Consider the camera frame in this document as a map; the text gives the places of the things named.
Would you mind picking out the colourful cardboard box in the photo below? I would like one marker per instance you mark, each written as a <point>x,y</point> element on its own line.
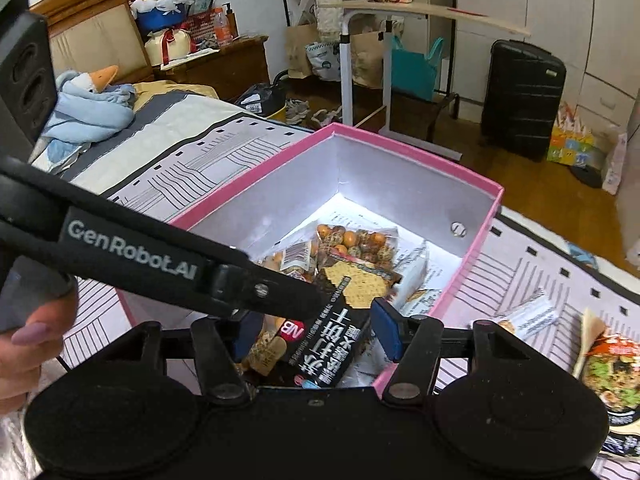
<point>572,140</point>

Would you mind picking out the brown paper bag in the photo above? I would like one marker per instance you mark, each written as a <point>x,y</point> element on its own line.
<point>300,50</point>

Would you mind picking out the striped bed sheet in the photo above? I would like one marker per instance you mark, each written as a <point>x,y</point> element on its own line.
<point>190,160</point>

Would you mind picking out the person's left hand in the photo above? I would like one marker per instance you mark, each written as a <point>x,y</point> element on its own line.
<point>30,355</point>

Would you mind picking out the orange drink bottle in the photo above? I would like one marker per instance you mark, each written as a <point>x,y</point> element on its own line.
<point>223,27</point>

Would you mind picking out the blue gift bouquet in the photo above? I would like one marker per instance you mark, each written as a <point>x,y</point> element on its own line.
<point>157,10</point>

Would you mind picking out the goose plush toy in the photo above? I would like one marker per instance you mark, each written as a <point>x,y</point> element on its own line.
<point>97,80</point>

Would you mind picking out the yellow pillow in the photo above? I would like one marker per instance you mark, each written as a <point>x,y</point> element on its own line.
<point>170,89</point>

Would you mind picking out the white wardrobe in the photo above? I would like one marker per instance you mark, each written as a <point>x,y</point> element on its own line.
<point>550,0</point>

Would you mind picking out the small bag of coated nuts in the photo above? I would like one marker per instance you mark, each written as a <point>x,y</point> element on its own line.
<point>295,260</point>

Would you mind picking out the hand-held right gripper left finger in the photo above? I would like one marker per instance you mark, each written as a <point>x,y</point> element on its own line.
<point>247,335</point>

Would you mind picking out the red patterned bag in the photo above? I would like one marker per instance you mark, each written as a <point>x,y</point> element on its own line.
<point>202,25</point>

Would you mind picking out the teal bag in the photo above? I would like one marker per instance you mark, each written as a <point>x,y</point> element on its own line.
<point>415,72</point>

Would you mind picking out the large bag of coated nuts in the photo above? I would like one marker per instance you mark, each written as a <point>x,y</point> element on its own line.
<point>357,247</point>

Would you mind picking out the wooden bedside table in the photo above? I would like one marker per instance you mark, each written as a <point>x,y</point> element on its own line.
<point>225,65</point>

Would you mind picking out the red booklet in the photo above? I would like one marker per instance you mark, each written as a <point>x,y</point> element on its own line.
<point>467,11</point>

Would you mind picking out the white plastic bag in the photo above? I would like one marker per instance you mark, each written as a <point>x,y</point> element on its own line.
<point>615,165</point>

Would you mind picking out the cream gift bag red ribbon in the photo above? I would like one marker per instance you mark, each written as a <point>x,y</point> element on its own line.
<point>170,47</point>

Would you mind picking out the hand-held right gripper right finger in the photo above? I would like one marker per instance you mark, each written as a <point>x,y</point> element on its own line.
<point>387,330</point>

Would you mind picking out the black suitcase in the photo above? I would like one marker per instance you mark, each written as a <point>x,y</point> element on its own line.
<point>522,100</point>

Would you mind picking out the grey shoe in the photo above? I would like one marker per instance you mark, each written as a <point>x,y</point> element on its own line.
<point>296,110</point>
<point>327,117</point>

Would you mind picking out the white snack packet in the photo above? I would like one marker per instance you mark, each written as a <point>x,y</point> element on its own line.
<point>415,270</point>

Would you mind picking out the white printed bag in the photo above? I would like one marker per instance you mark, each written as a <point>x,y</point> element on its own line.
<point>325,60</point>

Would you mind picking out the small white snack bar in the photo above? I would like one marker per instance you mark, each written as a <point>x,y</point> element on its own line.
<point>530,317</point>

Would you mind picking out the pale fluffy cloth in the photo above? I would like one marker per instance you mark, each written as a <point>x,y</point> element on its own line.
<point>15,440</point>

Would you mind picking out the pink cardboard box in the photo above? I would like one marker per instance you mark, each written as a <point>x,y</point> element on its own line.
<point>450,200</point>

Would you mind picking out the small blue object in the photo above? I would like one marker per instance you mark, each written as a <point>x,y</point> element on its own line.
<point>582,255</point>

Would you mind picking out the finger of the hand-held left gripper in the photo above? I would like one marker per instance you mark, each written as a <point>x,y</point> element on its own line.
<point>280,295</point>

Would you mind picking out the wooden padded headboard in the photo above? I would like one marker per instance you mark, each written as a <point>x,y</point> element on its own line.
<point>95,30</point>

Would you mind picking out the black bag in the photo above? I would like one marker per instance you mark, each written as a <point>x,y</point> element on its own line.
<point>260,100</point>

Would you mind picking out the wooden side table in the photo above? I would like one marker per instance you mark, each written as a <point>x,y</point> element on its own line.
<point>400,7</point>

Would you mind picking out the light blue cloth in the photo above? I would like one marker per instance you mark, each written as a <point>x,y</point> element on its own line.
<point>95,115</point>

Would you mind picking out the beige snack packet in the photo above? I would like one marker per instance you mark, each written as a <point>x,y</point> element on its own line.
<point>610,375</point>

